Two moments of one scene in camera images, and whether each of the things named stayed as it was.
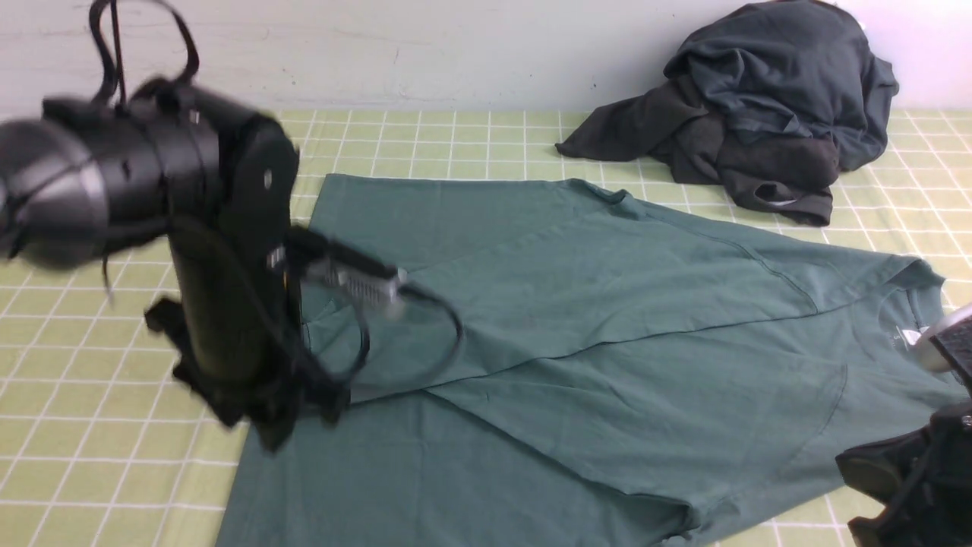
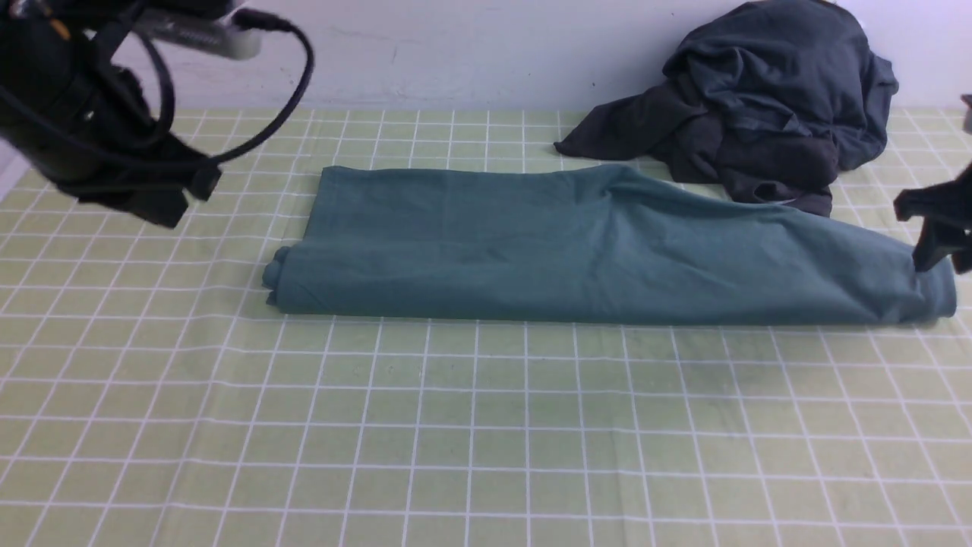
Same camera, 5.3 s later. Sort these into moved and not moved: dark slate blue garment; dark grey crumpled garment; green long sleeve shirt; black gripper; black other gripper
Moved: green long sleeve shirt; black gripper; black other gripper
Not moved: dark grey crumpled garment; dark slate blue garment
